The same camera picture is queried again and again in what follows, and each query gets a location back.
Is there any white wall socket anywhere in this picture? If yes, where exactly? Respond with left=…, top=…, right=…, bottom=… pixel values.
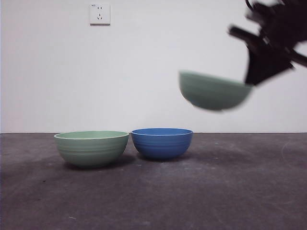
left=89, top=3, right=111, bottom=27

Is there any green ribbed bowl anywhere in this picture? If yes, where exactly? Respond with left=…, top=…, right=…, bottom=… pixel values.
left=53, top=130, right=130, bottom=169
left=178, top=69, right=254, bottom=113

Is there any blue ribbed bowl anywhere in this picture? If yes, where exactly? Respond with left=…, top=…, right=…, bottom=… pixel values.
left=130, top=127, right=194, bottom=161

